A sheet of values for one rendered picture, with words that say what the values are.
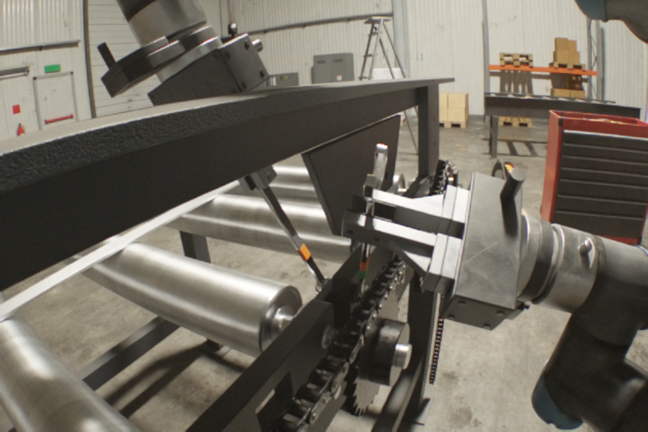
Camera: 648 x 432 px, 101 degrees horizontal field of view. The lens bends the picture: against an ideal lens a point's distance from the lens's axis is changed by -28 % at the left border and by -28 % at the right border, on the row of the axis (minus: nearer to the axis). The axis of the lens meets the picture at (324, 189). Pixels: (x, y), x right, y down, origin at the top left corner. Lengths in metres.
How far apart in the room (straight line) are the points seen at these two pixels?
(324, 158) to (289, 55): 11.78
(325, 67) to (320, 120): 10.49
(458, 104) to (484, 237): 8.02
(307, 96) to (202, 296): 0.38
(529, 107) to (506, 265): 5.10
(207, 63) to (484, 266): 0.29
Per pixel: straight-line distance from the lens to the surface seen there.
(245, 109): 0.16
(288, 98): 0.19
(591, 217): 2.58
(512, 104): 5.35
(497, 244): 0.31
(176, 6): 0.36
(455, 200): 0.33
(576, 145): 2.41
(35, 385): 0.45
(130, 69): 0.32
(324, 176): 0.38
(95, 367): 1.41
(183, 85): 0.38
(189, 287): 0.55
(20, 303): 0.62
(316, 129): 0.38
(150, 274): 0.62
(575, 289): 0.33
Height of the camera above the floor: 1.17
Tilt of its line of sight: 17 degrees down
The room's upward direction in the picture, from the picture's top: 4 degrees counter-clockwise
